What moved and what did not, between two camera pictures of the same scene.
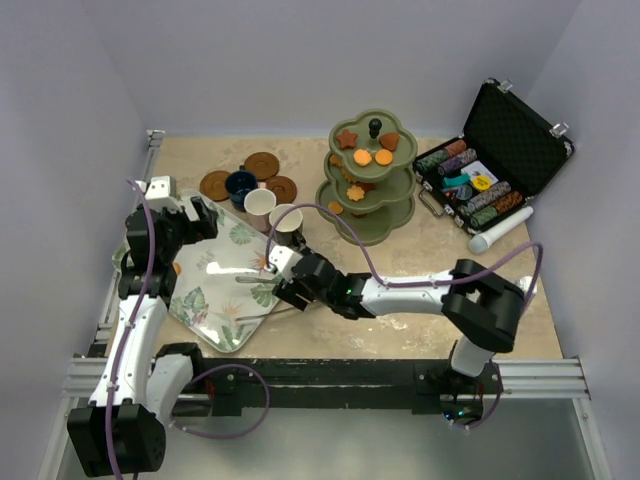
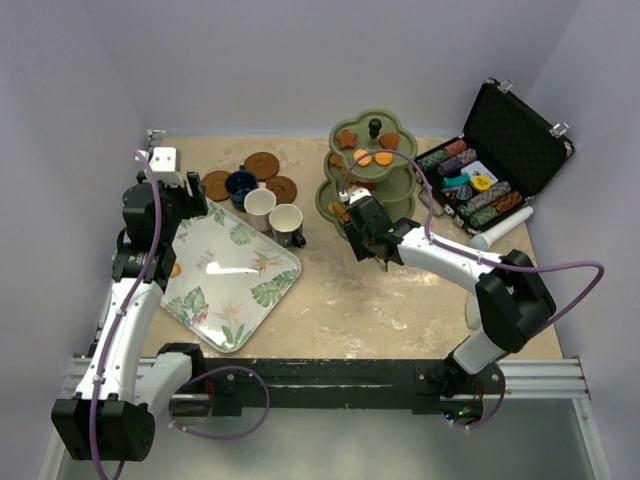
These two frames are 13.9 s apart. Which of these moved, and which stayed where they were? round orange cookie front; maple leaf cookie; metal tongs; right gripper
Moved: right gripper; metal tongs
Stayed: maple leaf cookie; round orange cookie front
